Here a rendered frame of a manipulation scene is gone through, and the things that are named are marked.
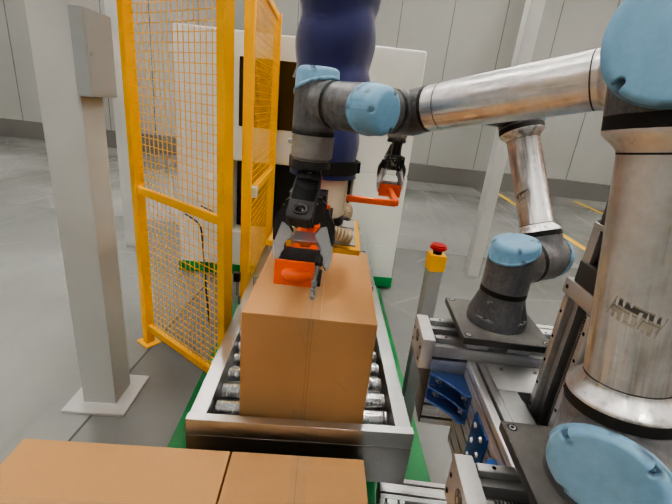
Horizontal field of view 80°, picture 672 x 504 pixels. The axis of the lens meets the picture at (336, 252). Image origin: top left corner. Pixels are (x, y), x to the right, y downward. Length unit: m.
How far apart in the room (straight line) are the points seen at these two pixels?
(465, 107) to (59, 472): 1.32
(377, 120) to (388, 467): 1.13
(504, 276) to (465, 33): 9.24
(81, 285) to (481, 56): 9.25
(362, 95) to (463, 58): 9.47
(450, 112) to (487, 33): 9.57
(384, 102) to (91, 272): 1.68
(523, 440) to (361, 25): 1.05
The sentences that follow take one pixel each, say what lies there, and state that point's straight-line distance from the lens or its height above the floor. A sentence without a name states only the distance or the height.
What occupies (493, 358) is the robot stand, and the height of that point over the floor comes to 0.96.
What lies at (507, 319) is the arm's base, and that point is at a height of 1.08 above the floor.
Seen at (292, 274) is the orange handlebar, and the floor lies 1.24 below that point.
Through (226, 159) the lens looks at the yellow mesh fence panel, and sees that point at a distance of 1.78.
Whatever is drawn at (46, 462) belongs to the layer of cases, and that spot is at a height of 0.54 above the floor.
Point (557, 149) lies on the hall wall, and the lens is 10.83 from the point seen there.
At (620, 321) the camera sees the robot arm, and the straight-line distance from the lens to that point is 0.49.
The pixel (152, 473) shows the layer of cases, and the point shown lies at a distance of 1.35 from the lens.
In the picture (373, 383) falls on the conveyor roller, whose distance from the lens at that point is 1.63.
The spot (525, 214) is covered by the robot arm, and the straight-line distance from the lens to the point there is 1.19.
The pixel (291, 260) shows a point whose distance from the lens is 0.74.
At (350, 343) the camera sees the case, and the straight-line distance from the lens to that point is 1.21.
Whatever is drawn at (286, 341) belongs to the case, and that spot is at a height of 0.86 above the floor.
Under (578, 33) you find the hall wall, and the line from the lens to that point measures 10.88.
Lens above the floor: 1.54
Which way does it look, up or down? 20 degrees down
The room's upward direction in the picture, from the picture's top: 6 degrees clockwise
